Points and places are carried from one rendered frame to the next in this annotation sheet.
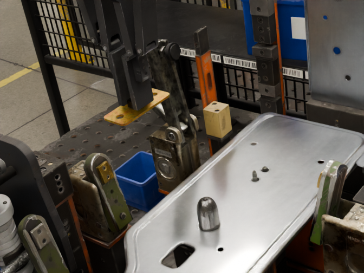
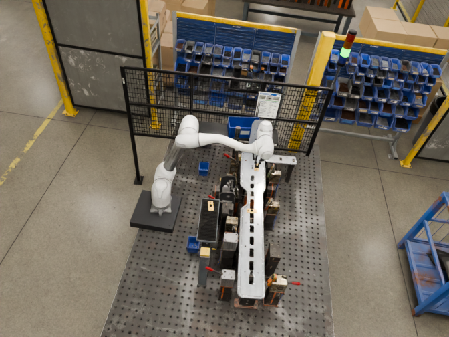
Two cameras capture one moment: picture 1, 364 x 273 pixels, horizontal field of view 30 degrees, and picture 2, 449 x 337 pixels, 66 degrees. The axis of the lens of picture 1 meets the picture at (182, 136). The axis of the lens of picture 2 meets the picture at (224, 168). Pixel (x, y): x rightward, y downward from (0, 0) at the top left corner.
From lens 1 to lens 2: 2.30 m
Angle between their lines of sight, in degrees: 38
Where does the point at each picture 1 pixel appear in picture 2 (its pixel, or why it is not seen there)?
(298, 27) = (242, 132)
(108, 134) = not seen: hidden behind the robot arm
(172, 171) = (234, 170)
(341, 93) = not seen: hidden behind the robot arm
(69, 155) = not seen: hidden behind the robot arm
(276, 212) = (260, 174)
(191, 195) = (244, 174)
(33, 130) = (80, 148)
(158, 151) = (232, 166)
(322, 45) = (252, 138)
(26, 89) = (58, 130)
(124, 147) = (184, 160)
